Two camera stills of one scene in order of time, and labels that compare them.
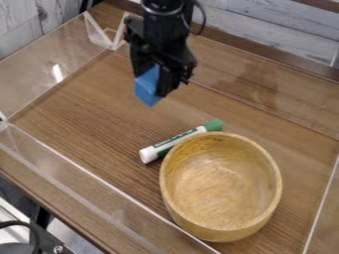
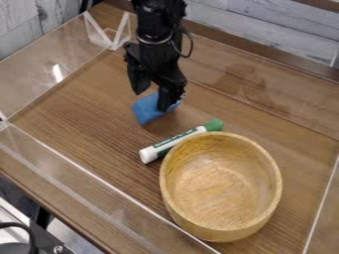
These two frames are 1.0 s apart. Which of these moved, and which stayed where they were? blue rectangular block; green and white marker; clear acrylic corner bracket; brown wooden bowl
Moved: blue rectangular block
Stayed: green and white marker; brown wooden bowl; clear acrylic corner bracket
